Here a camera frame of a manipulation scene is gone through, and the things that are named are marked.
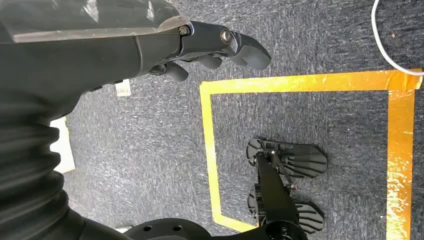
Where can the black robot waist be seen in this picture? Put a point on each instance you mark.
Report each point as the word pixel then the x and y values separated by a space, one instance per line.
pixel 165 232

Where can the black robot foot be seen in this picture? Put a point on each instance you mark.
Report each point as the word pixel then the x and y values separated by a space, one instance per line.
pixel 304 162
pixel 311 215

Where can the black left robot leg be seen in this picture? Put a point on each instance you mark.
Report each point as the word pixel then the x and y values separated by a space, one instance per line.
pixel 273 192

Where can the yellow floor tape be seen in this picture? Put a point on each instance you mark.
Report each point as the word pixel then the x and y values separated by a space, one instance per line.
pixel 298 82

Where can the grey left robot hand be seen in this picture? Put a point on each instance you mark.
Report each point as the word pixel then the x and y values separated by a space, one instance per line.
pixel 82 59

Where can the black left robot foot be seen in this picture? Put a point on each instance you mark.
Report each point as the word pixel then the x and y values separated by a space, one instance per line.
pixel 304 162

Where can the white flat board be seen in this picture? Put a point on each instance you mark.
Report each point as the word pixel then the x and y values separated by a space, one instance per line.
pixel 63 149

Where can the black right robot foot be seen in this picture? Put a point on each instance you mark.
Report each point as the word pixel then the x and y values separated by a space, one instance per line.
pixel 311 215

